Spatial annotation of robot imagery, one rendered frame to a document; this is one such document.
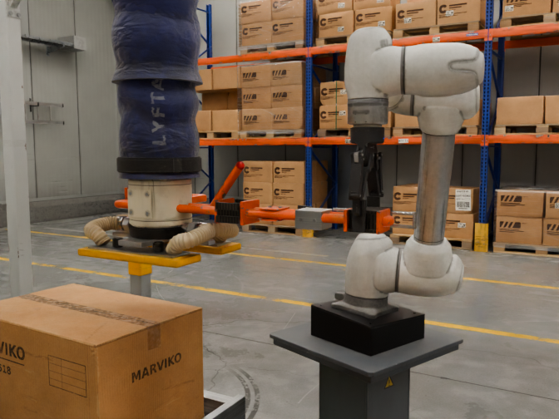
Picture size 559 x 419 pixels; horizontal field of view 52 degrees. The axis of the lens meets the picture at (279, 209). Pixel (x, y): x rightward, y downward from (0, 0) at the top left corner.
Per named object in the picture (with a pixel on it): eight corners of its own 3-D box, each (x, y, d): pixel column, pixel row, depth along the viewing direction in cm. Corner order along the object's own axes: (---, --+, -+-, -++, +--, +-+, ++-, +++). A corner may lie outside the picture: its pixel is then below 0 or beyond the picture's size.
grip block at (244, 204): (212, 224, 145) (212, 200, 144) (234, 219, 153) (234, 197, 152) (240, 225, 140) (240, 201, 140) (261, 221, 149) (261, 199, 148)
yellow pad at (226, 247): (127, 244, 172) (126, 228, 171) (150, 240, 181) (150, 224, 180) (221, 255, 156) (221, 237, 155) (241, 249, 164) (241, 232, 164)
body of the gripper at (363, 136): (358, 127, 134) (358, 167, 135) (344, 125, 126) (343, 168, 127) (389, 126, 130) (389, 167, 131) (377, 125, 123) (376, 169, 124)
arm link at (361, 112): (340, 100, 126) (340, 127, 126) (380, 97, 121) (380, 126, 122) (356, 102, 134) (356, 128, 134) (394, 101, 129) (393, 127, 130)
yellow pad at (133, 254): (76, 255, 155) (76, 237, 155) (105, 249, 164) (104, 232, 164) (176, 268, 139) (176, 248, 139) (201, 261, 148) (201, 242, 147)
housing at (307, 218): (294, 229, 135) (294, 209, 135) (306, 225, 141) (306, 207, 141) (321, 230, 132) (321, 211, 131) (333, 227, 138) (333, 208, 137)
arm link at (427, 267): (398, 278, 213) (460, 286, 208) (394, 302, 199) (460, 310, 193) (413, 67, 183) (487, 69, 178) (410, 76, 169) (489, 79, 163)
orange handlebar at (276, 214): (83, 208, 169) (82, 196, 168) (152, 199, 195) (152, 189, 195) (388, 231, 124) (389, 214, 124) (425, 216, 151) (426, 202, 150)
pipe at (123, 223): (82, 241, 157) (81, 220, 156) (145, 229, 178) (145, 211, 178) (181, 252, 140) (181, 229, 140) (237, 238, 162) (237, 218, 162)
